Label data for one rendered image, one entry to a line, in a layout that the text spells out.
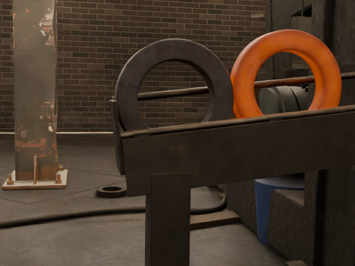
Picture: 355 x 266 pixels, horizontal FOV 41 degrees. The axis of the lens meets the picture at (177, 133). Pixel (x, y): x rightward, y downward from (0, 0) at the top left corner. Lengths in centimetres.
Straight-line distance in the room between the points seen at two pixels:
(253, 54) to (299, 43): 8
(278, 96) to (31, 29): 176
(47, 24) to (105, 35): 364
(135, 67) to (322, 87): 31
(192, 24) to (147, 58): 632
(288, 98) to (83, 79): 496
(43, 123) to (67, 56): 362
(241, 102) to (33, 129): 258
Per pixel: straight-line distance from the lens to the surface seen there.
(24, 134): 325
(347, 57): 146
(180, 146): 70
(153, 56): 72
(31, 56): 324
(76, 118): 680
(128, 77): 71
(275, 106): 209
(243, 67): 75
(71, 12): 686
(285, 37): 78
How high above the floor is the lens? 65
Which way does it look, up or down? 5 degrees down
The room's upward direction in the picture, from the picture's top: 1 degrees clockwise
